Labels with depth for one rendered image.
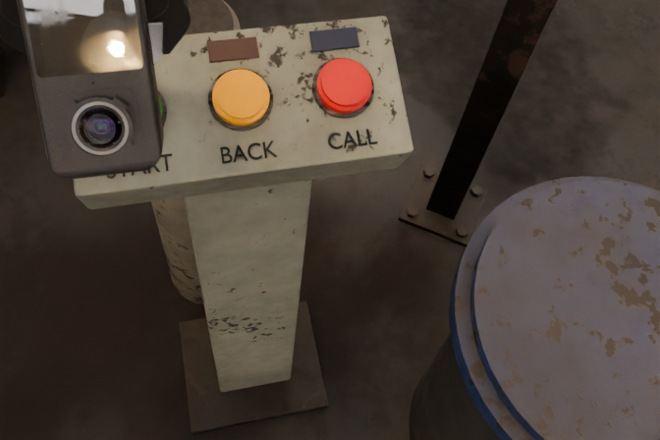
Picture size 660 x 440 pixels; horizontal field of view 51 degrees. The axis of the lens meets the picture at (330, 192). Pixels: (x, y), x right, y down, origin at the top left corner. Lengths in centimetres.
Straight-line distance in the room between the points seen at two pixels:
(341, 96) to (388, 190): 69
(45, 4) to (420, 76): 111
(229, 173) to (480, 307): 27
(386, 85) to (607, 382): 31
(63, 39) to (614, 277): 54
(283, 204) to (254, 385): 49
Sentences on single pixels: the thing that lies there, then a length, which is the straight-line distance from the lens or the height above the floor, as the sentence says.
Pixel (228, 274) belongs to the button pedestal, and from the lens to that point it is 67.
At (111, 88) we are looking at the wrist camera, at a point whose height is 78.
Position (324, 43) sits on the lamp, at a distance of 53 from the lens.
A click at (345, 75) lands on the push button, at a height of 61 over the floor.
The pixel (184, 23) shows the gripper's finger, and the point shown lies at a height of 73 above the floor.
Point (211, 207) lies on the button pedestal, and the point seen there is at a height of 52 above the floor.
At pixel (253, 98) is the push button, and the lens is 50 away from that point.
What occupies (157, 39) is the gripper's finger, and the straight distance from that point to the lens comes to 39.
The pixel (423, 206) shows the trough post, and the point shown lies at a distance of 117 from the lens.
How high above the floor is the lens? 99
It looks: 58 degrees down
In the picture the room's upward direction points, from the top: 9 degrees clockwise
